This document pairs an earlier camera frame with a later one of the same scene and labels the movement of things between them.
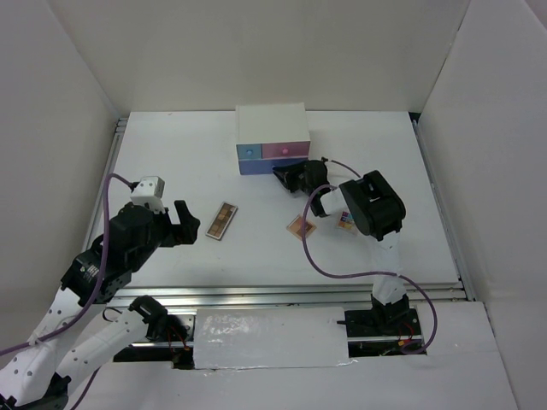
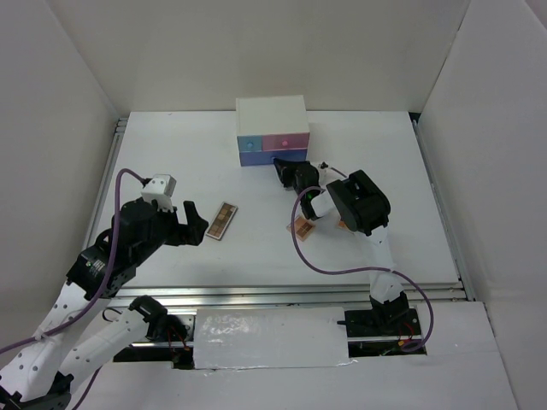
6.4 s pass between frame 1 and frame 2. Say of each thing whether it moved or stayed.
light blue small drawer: moved
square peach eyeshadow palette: stayed
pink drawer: moved
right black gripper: stayed
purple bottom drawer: moved
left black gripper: stayed
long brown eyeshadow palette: stayed
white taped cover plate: stayed
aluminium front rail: stayed
